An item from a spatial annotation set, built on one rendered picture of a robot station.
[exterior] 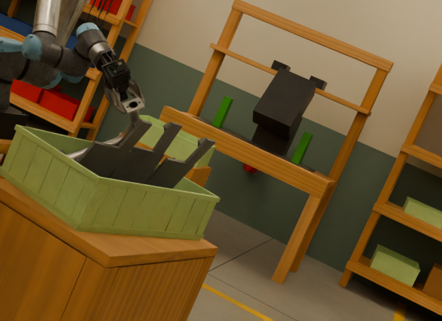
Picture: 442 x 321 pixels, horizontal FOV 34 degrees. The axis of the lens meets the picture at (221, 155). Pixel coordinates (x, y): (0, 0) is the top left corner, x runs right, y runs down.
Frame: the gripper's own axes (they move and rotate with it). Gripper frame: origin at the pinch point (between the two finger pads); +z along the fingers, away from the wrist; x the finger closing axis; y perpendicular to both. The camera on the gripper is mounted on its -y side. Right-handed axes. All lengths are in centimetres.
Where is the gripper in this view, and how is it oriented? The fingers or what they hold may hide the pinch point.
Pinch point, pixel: (133, 108)
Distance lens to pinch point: 217.5
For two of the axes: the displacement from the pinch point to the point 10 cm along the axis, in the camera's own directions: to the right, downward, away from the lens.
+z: 4.9, 7.1, -5.1
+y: 0.4, -6.0, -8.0
